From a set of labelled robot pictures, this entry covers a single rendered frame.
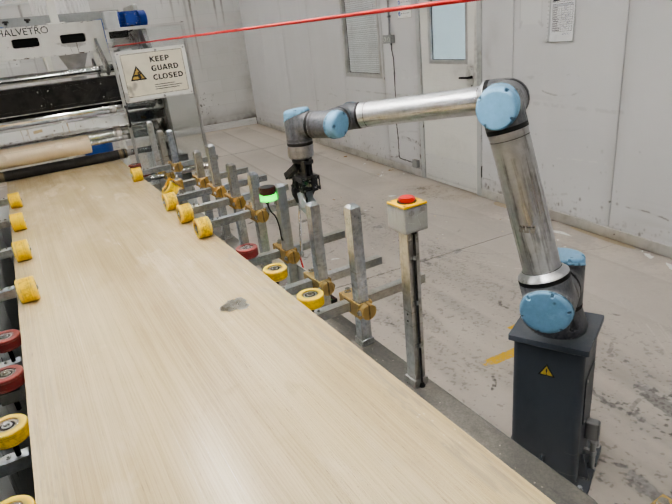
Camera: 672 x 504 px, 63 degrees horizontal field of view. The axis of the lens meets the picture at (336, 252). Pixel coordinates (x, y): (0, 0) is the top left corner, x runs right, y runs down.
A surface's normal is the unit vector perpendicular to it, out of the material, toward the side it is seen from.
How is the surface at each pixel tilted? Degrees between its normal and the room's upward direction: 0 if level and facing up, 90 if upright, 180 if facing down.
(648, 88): 90
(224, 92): 90
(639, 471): 0
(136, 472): 0
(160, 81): 90
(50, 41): 90
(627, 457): 0
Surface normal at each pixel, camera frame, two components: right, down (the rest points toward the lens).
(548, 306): -0.46, 0.46
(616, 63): -0.89, 0.26
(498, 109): -0.52, 0.26
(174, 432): -0.11, -0.92
